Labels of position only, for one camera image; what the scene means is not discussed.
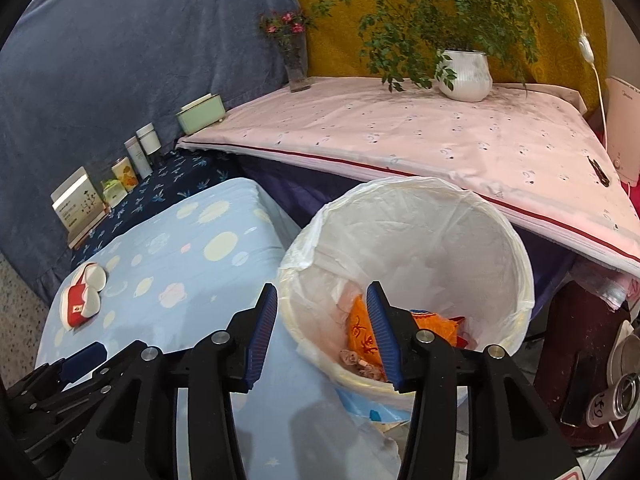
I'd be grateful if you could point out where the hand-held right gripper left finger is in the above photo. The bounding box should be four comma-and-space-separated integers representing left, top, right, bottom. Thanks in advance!
64, 282, 279, 480

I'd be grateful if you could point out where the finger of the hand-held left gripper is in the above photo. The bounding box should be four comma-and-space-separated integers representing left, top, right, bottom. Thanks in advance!
27, 340, 151, 416
7, 342, 107, 402

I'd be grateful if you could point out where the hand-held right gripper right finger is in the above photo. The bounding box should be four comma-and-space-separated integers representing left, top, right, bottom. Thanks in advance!
365, 280, 577, 480

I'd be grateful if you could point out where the orange plastic bag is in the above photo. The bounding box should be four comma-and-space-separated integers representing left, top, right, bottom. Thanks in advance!
346, 294, 468, 368

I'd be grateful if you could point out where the small brown scrap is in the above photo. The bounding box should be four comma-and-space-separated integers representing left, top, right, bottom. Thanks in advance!
340, 349, 386, 382

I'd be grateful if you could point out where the red and white paper cup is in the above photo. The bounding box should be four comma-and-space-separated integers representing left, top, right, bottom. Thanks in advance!
60, 261, 107, 331

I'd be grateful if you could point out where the small red wrapper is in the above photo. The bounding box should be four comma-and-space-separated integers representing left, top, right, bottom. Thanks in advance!
452, 316, 473, 348

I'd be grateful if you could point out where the white lined trash bin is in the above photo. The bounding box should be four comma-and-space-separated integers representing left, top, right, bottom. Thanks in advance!
276, 176, 535, 413

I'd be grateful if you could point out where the light blue planet-print sheet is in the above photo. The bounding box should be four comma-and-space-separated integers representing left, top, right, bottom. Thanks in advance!
35, 177, 401, 480

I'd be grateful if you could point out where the dark purple cloth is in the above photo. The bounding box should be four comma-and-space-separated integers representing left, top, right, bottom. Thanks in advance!
235, 152, 576, 331

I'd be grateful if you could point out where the white printed box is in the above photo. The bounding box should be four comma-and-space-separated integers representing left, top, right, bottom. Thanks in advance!
50, 166, 107, 233

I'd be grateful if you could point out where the small green packet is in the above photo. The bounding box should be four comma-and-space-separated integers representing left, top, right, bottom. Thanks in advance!
100, 179, 126, 209

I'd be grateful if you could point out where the dark red stool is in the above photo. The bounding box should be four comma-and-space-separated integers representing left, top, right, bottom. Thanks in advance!
532, 280, 640, 448

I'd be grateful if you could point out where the navy dragonfly-print cloth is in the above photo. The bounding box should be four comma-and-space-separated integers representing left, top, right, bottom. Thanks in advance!
70, 149, 241, 268

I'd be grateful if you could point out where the yellow floral tin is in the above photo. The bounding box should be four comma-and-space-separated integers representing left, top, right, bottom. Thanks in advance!
111, 156, 138, 192

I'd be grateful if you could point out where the black phone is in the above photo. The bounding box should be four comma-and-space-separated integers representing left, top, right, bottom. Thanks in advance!
560, 350, 597, 428

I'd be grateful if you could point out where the pink cloth with red stripe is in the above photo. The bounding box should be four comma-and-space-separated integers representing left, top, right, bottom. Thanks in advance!
176, 76, 640, 281

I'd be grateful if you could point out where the pink and white tube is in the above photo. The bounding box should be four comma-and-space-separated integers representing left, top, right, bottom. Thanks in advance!
124, 135, 151, 177

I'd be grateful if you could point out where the white round jar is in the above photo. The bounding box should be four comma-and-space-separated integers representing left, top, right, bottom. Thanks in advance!
136, 123, 161, 157

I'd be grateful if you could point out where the green box with cream lid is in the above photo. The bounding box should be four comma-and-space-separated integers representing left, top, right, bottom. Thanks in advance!
175, 94, 226, 136

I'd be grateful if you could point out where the clear plastic bag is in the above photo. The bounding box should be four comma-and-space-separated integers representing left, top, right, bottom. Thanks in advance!
572, 260, 640, 313

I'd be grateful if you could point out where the white marked cup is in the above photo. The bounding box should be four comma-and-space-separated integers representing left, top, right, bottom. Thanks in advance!
585, 370, 640, 428

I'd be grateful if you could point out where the white kettle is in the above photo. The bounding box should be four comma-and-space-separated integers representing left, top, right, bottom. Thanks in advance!
606, 320, 640, 386

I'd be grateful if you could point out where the small black clip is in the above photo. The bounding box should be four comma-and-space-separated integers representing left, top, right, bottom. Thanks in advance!
587, 156, 611, 188

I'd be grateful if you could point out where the green plant in white pot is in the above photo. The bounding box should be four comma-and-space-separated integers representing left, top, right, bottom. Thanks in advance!
310, 0, 571, 103

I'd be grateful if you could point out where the mustard yellow cloth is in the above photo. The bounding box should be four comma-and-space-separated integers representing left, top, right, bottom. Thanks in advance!
280, 0, 608, 116

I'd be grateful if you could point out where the grey-blue velvet blanket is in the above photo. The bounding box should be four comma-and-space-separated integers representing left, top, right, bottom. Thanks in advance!
0, 0, 301, 306

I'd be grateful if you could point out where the red flower bunch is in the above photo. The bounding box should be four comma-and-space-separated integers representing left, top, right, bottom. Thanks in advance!
259, 10, 313, 51

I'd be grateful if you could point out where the white cable with switch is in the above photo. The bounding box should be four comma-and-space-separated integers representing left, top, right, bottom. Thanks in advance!
552, 0, 640, 201

